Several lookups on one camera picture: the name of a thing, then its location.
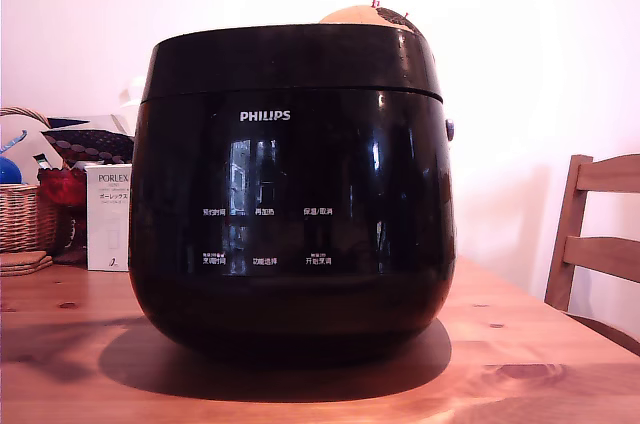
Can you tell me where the black rice cooker lid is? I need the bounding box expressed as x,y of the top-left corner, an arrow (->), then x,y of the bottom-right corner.
139,22 -> 445,104

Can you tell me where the black Philips rice cooker body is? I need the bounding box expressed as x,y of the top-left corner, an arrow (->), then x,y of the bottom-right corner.
127,88 -> 459,365

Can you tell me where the white paper bag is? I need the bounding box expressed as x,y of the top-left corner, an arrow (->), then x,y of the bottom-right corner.
118,74 -> 151,109

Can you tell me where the navy and white bag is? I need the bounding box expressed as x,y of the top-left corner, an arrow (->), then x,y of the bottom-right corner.
47,115 -> 121,131

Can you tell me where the dark dotted fabric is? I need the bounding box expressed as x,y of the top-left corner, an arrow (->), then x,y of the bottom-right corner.
39,127 -> 136,171

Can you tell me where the blue ribbon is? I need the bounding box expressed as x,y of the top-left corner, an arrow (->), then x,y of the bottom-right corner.
0,129 -> 27,153

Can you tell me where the blue ball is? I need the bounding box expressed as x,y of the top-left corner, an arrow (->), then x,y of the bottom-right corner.
0,156 -> 24,185

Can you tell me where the white Porlex box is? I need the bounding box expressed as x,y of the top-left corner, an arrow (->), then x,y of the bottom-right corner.
84,163 -> 132,273

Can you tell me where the woven wicker basket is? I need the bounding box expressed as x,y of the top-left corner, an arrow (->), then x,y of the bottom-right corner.
0,105 -> 60,254

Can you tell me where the wooden slat-back chair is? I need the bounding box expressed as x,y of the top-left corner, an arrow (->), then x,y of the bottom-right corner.
543,153 -> 640,358

